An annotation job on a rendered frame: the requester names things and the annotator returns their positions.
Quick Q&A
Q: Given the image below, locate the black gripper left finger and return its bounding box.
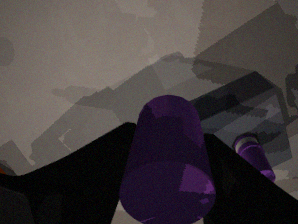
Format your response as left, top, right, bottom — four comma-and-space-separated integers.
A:
0, 121, 137, 224

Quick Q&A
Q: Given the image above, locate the dark purple marker cap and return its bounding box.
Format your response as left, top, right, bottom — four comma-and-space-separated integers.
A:
120, 95, 217, 224

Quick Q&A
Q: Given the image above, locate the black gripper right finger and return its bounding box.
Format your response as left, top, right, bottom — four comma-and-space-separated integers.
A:
202, 133, 298, 224

